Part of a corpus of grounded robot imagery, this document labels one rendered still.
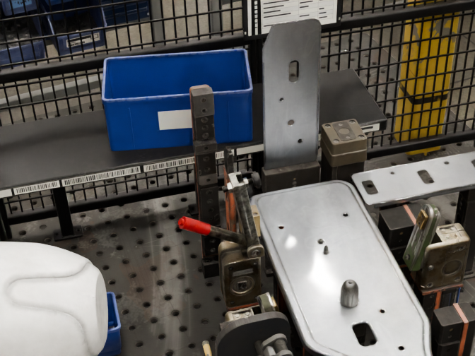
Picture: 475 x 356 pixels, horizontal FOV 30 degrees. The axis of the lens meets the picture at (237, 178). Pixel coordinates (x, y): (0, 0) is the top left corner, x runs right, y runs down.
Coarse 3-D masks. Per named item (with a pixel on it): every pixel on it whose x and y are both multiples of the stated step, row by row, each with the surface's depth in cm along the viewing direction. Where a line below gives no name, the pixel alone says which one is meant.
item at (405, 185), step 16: (432, 160) 185; (448, 160) 184; (464, 160) 184; (352, 176) 181; (368, 176) 181; (384, 176) 181; (400, 176) 181; (416, 176) 181; (432, 176) 181; (448, 176) 180; (464, 176) 180; (384, 192) 177; (400, 192) 177; (416, 192) 177; (432, 192) 177; (448, 192) 178
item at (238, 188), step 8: (232, 176) 149; (240, 176) 149; (256, 176) 148; (232, 184) 147; (240, 184) 147; (248, 184) 148; (256, 184) 148; (224, 192) 149; (232, 192) 149; (240, 192) 148; (240, 200) 149; (248, 200) 149; (240, 208) 150; (248, 208) 150; (240, 216) 151; (248, 216) 151; (240, 224) 157; (248, 224) 153; (248, 232) 154; (256, 232) 154; (248, 240) 155; (256, 240) 155
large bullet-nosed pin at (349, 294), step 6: (348, 282) 152; (354, 282) 152; (342, 288) 152; (348, 288) 151; (354, 288) 152; (342, 294) 153; (348, 294) 152; (354, 294) 152; (342, 300) 154; (348, 300) 153; (354, 300) 153; (348, 306) 153; (354, 306) 154
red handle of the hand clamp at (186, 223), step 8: (184, 224) 150; (192, 224) 151; (200, 224) 152; (208, 224) 153; (200, 232) 152; (208, 232) 152; (216, 232) 153; (224, 232) 154; (232, 232) 156; (232, 240) 155; (240, 240) 156
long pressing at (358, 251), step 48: (288, 192) 178; (336, 192) 178; (288, 240) 167; (336, 240) 167; (384, 240) 167; (288, 288) 157; (336, 288) 157; (384, 288) 157; (336, 336) 149; (384, 336) 148
